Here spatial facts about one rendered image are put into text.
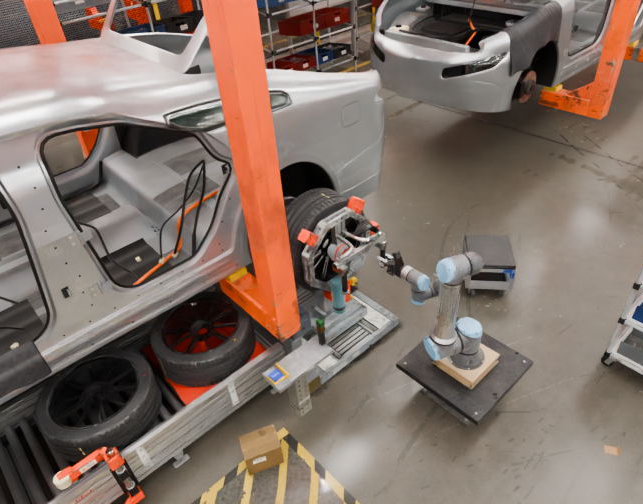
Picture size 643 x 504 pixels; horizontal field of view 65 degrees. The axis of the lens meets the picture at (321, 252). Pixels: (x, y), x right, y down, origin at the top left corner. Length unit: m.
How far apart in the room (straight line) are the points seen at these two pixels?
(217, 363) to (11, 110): 1.73
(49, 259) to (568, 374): 3.23
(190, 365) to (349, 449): 1.09
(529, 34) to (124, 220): 3.85
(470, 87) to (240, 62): 3.31
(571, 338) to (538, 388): 0.56
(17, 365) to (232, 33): 1.96
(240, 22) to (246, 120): 0.40
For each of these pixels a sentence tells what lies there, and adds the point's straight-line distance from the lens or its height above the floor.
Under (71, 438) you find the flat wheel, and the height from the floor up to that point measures 0.50.
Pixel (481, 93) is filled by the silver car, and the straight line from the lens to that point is 5.24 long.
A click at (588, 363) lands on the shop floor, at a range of 3.97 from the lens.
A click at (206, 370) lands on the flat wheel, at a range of 3.23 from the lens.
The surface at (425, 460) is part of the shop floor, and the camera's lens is 3.28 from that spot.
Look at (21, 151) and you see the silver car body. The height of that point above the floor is 1.90.
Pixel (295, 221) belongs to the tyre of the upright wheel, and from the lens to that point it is 3.08.
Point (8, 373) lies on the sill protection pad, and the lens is 3.04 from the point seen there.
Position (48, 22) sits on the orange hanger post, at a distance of 4.78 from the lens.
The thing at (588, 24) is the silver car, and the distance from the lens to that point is 7.97.
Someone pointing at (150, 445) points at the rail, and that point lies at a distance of 3.15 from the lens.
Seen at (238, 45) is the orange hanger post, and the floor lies 2.27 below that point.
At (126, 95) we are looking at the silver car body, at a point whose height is 1.96.
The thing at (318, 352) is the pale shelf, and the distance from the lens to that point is 3.16.
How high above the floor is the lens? 2.85
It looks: 38 degrees down
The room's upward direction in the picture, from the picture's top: 5 degrees counter-clockwise
